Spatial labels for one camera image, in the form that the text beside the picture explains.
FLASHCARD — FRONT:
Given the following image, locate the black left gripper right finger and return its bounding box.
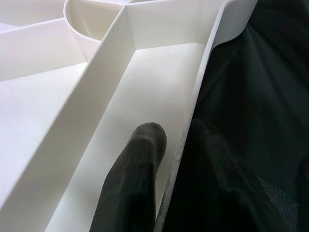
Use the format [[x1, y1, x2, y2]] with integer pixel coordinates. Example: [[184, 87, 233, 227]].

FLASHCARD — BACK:
[[166, 118, 285, 232]]

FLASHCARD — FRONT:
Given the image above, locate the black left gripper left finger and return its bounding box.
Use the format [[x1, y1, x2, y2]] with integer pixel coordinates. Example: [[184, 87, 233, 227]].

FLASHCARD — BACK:
[[95, 122, 168, 232]]

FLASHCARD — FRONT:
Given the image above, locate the white plastic children table top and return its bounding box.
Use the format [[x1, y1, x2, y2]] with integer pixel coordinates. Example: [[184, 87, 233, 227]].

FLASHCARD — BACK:
[[0, 0, 260, 232]]

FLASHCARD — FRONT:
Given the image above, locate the black cloth table cover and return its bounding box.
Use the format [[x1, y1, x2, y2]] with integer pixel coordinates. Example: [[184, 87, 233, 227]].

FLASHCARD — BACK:
[[156, 0, 309, 232]]

